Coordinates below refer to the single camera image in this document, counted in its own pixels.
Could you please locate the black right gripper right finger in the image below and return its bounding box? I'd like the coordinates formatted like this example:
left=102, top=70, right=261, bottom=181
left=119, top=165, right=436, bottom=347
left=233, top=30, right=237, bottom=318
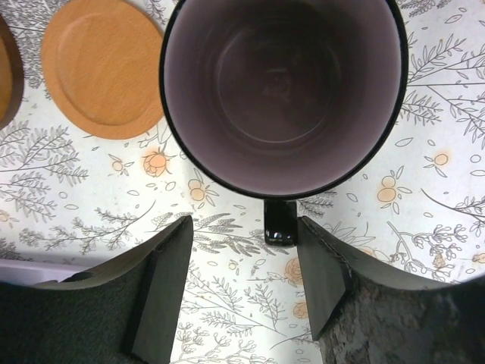
left=297, top=217, right=484, bottom=363

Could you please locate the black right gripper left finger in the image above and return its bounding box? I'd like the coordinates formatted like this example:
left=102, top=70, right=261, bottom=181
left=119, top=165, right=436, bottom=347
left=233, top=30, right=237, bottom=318
left=32, top=215, right=195, bottom=364

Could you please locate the purple mug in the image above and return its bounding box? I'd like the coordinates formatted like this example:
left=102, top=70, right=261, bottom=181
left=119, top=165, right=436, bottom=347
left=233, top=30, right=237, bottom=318
left=159, top=1, right=408, bottom=246

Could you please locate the light wooden coaster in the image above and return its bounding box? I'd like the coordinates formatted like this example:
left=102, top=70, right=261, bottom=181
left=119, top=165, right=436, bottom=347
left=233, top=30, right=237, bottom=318
left=41, top=1, right=163, bottom=140

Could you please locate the dark brown coaster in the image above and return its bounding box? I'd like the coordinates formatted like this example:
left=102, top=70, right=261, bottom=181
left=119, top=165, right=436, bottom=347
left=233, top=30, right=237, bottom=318
left=1, top=17, right=24, bottom=129

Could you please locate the lavender tray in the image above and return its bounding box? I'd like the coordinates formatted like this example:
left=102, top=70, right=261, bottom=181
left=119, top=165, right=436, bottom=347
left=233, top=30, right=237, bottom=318
left=0, top=259, right=88, bottom=286

